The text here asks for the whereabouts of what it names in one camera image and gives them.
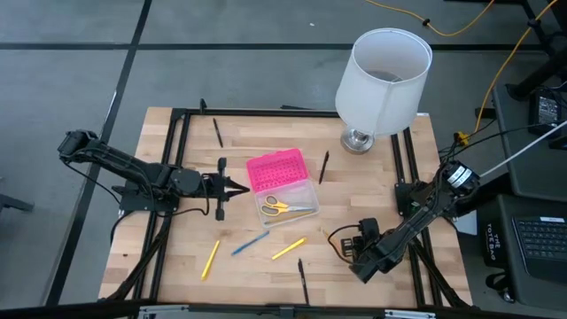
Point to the white shade table lamp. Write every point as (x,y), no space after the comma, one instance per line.
(381,97)

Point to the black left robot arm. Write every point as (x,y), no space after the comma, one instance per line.
(124,161)

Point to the dark grey desk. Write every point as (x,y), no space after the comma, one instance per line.
(531,177)
(545,297)

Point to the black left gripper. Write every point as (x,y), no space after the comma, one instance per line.
(215,186)

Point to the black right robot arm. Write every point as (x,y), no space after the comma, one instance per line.
(412,230)

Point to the olive brown pencil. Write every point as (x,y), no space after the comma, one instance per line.
(290,217)

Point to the blue pen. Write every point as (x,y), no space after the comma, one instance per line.
(250,243)

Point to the black pen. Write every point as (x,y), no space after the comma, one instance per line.
(217,132)
(303,281)
(323,167)

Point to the black aluminium table frame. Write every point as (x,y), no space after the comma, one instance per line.
(266,112)

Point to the black laptop keyboard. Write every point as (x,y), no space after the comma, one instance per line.
(540,243)

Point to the black power supply brick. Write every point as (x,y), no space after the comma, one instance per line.
(547,111)

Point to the clear supply box pink lid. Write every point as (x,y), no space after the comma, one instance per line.
(277,170)

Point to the grey chair base leg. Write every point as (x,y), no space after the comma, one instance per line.
(13,203)

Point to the black stand legs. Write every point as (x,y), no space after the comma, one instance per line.
(545,66)

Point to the silver bracket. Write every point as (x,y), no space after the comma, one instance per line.
(412,314)
(164,312)

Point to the black camera rig bar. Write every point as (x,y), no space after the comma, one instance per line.
(66,310)

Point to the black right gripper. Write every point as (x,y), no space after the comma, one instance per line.
(367,241)

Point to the white paper sheet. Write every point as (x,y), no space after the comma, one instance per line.
(466,227)

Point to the yellow pen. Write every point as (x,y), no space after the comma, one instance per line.
(210,260)
(289,248)

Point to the black tote bag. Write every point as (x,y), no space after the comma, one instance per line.
(494,248)

